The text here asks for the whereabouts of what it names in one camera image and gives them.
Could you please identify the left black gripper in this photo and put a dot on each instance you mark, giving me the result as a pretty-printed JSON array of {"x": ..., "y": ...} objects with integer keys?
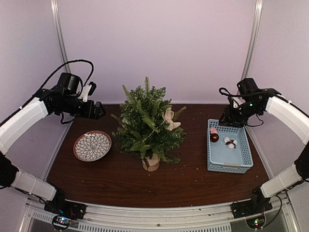
[{"x": 88, "y": 113}]

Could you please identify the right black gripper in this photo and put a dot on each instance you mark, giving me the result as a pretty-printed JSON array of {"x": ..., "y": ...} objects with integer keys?
[{"x": 229, "y": 115}]

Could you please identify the red bauble ornament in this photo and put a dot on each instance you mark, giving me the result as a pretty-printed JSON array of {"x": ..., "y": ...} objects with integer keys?
[{"x": 214, "y": 137}]

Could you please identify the small green christmas tree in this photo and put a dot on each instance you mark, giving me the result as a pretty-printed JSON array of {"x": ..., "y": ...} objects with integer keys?
[{"x": 142, "y": 131}]

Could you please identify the beige bow ornament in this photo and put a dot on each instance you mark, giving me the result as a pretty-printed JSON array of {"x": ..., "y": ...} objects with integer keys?
[{"x": 168, "y": 117}]

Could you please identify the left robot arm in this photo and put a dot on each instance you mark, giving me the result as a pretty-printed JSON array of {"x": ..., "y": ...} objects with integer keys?
[{"x": 70, "y": 96}]

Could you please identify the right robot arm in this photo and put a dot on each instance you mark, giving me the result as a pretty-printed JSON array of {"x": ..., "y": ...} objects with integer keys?
[{"x": 252, "y": 100}]

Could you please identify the pink ornament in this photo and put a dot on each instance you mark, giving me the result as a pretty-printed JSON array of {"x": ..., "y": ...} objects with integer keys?
[{"x": 213, "y": 130}]

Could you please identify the white cotton ornament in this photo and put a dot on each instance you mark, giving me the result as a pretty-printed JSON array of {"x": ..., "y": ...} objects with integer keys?
[{"x": 230, "y": 143}]

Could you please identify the patterned ceramic plate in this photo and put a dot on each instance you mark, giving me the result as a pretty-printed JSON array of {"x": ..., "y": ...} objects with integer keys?
[{"x": 92, "y": 146}]

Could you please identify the light blue plastic basket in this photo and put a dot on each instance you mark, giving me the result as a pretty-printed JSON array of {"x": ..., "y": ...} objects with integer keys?
[{"x": 220, "y": 158}]

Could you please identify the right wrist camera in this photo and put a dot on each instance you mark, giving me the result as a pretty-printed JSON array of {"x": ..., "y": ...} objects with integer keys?
[{"x": 235, "y": 102}]

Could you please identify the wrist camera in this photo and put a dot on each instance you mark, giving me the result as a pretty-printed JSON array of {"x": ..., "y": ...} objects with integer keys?
[
  {"x": 87, "y": 91},
  {"x": 235, "y": 102}
]

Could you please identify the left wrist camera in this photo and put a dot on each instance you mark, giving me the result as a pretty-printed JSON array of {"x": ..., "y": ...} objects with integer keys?
[{"x": 87, "y": 91}]

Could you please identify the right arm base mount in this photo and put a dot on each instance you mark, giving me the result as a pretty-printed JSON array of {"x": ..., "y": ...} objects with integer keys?
[{"x": 257, "y": 204}]

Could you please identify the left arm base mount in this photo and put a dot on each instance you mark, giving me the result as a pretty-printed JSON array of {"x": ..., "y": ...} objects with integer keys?
[{"x": 59, "y": 205}]

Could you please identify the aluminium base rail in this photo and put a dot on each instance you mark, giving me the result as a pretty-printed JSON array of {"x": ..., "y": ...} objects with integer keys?
[{"x": 197, "y": 210}]

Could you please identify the right aluminium corner post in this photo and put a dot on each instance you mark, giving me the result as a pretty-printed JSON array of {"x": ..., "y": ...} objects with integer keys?
[{"x": 257, "y": 16}]

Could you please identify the aluminium corner post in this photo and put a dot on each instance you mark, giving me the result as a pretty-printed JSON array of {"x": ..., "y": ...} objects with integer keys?
[
  {"x": 257, "y": 16},
  {"x": 59, "y": 32}
]

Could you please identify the left aluminium corner post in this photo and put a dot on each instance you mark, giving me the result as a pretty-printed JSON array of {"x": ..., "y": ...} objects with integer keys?
[{"x": 59, "y": 32}]

